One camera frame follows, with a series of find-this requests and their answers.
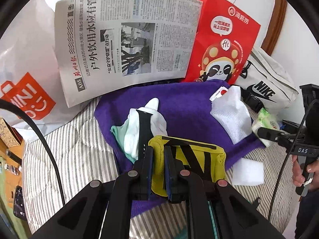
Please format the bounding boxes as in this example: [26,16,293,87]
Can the yellow black mesh pouch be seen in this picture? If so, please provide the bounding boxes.
[148,135,226,197]

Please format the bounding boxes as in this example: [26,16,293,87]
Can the black watch strap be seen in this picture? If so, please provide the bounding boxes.
[135,109,153,160]

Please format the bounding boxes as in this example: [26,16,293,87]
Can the person's right hand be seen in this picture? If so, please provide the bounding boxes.
[291,154,319,192]

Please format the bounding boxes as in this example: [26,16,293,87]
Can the mint green cloth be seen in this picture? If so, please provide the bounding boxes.
[110,122,133,163]

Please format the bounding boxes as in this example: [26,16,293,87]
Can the white gloves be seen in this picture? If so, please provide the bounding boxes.
[123,98,168,162]

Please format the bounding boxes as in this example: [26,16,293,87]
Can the green wet wipes pack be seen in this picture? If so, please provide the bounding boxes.
[252,108,280,148]

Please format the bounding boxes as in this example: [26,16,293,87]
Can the white sponge block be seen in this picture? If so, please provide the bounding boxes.
[232,158,264,186]

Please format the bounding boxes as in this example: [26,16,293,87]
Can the purple towel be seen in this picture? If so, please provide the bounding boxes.
[94,79,266,218]

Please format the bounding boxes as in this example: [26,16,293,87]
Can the white mesh cloth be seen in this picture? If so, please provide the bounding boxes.
[210,85,252,145]

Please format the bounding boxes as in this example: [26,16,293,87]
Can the white Nike waist bag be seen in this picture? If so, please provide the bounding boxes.
[235,48,298,114]

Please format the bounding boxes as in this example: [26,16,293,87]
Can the black phone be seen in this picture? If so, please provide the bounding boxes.
[13,186,27,221]

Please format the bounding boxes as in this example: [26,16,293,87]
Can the wooden furniture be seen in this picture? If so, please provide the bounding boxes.
[1,118,24,209]

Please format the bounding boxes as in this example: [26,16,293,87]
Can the newspaper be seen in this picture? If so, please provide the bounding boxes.
[54,0,202,107]

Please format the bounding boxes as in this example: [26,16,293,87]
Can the red paper bag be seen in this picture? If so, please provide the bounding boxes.
[184,0,261,85]

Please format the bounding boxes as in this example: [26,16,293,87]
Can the white Miniso plastic bag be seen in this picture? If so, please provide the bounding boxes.
[1,0,87,141]

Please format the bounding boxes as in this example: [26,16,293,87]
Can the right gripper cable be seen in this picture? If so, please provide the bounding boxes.
[267,99,319,221]

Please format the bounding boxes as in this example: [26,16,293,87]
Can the black cable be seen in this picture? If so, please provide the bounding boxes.
[0,98,66,206]

